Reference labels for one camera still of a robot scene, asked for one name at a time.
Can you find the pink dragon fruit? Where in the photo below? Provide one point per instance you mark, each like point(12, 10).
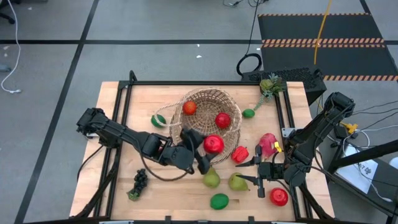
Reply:
point(267, 143)

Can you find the small green lime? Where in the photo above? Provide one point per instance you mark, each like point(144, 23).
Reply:
point(248, 113)

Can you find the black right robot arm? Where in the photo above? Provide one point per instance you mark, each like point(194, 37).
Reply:
point(317, 133)

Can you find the black perforated computer case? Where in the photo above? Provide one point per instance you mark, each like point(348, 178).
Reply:
point(295, 76)

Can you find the black ramp with orange stripes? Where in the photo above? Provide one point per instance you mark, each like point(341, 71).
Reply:
point(311, 28)

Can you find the red apple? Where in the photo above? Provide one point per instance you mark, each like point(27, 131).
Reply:
point(213, 143)
point(223, 120)

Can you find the black office chair base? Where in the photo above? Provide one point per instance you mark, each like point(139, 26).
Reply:
point(11, 20)

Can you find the large green lime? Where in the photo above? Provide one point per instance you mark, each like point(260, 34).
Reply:
point(219, 201)

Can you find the black metal stand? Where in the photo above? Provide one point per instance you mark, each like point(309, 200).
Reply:
point(363, 155)

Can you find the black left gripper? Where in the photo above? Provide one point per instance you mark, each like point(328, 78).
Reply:
point(183, 157)

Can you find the green pear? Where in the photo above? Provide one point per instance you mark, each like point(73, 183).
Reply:
point(211, 179)
point(237, 182)

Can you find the red bell pepper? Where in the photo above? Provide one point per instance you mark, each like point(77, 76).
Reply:
point(239, 154)

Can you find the small yellow tag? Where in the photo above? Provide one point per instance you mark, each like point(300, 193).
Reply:
point(277, 147)

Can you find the red tomato with green calyx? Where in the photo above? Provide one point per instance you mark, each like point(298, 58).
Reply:
point(279, 196)

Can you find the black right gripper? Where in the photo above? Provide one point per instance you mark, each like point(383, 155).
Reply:
point(272, 171)

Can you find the black grape bunch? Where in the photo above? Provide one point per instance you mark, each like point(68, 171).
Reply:
point(140, 180)

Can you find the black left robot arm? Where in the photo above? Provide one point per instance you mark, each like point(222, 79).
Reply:
point(124, 133)

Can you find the silver frame bracket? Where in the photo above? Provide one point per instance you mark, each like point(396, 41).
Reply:
point(287, 132)

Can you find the orange-red tomato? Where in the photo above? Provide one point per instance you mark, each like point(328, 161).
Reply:
point(189, 108)

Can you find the medium green lime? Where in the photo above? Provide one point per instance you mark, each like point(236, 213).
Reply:
point(157, 122)

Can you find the artificial green succulent plant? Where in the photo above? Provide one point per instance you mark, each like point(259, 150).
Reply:
point(268, 84)

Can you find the white paper sheet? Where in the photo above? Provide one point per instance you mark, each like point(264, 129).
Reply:
point(357, 174)

